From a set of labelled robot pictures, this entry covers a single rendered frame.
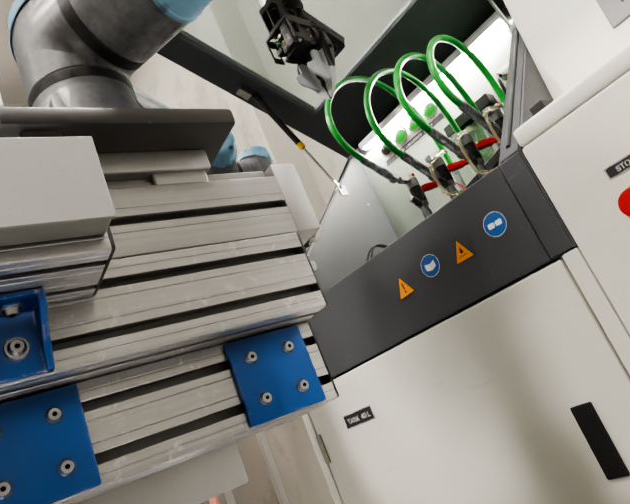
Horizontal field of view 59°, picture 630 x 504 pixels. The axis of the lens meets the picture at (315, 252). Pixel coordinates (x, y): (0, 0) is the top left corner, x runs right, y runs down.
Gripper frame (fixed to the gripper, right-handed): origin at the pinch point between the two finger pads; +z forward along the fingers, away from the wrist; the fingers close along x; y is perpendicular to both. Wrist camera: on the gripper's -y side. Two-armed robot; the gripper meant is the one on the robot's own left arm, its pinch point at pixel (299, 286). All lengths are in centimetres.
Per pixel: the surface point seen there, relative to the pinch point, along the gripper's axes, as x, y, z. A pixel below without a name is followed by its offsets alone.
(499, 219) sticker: -49, -2, 12
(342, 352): -6.8, -2.1, 17.6
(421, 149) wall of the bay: -12, 52, -30
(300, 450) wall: 350, 241, 34
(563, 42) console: -63, 24, -15
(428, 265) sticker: -34.3, -2.2, 12.1
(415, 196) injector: -22.1, 22.4, -8.7
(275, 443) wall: 392, 246, 20
